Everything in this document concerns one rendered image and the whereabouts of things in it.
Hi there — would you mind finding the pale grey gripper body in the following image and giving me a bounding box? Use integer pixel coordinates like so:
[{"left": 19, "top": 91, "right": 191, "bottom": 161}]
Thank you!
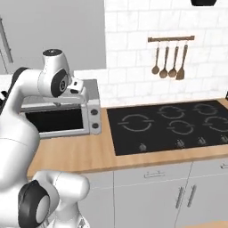
[{"left": 53, "top": 85, "right": 90, "bottom": 106}]

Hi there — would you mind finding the silver toaster oven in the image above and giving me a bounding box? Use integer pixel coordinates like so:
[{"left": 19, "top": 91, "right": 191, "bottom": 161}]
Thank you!
[{"left": 19, "top": 78, "right": 102, "bottom": 140}]

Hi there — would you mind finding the grey tall cupboard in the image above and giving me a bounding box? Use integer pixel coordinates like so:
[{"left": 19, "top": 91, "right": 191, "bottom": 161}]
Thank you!
[{"left": 0, "top": 0, "right": 107, "bottom": 76}]

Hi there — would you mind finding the small brown wooden spoon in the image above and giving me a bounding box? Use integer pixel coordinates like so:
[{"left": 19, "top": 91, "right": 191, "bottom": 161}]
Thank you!
[{"left": 151, "top": 41, "right": 161, "bottom": 76}]

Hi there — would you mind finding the brown wooden ladle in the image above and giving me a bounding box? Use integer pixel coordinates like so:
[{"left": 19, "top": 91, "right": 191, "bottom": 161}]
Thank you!
[{"left": 159, "top": 41, "right": 170, "bottom": 79}]

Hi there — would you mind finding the wide grey drawer front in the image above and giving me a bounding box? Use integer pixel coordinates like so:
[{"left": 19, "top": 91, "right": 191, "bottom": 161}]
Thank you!
[{"left": 113, "top": 161, "right": 193, "bottom": 189}]

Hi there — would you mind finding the black induction hob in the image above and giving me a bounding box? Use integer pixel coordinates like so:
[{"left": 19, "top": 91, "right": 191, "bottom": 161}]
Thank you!
[{"left": 106, "top": 99, "right": 228, "bottom": 157}]

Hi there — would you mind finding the brown wooden round spoon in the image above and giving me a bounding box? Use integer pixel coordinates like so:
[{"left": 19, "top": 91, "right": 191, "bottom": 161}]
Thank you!
[{"left": 167, "top": 41, "right": 180, "bottom": 79}]

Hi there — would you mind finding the brown wooden spatula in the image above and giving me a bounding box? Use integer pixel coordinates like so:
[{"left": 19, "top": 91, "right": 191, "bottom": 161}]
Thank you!
[{"left": 175, "top": 41, "right": 189, "bottom": 81}]

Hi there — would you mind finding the narrow grey cupboard panel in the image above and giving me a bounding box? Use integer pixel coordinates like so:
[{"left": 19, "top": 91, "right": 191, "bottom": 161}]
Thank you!
[{"left": 77, "top": 171, "right": 115, "bottom": 228}]

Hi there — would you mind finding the grey cupboard door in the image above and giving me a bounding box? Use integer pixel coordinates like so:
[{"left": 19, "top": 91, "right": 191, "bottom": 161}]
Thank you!
[
  {"left": 113, "top": 177, "right": 189, "bottom": 228},
  {"left": 174, "top": 173, "right": 228, "bottom": 228}
]

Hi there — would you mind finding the black range hood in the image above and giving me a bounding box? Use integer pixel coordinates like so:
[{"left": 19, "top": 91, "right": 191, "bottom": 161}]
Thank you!
[{"left": 190, "top": 0, "right": 217, "bottom": 7}]

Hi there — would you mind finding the grey cupboard bar handle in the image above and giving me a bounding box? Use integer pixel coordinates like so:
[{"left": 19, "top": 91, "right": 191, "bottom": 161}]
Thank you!
[{"left": 0, "top": 17, "right": 14, "bottom": 64}]

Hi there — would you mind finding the brown wooden utensil rail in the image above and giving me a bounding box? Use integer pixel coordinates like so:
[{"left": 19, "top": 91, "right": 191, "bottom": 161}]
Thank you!
[{"left": 147, "top": 35, "right": 196, "bottom": 44}]

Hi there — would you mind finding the silver cupboard door handle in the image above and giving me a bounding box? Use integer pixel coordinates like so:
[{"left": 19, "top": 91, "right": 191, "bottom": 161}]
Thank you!
[
  {"left": 186, "top": 183, "right": 198, "bottom": 208},
  {"left": 175, "top": 185, "right": 185, "bottom": 209}
]

